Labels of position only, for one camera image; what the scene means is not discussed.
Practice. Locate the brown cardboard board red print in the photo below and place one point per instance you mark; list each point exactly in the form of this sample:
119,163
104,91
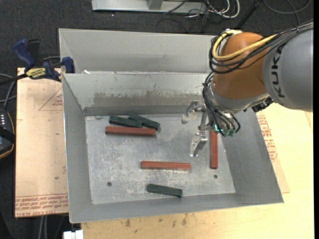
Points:
40,146

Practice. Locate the grey metal bin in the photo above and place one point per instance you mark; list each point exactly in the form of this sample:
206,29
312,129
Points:
149,146

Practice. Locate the red-brown flat block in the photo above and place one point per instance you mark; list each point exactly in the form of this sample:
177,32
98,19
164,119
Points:
213,153
165,165
129,131

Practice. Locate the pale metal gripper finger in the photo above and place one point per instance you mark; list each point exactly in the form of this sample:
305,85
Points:
198,144
191,112

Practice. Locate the dark green flat block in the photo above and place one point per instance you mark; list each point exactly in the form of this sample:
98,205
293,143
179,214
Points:
122,121
164,190
149,123

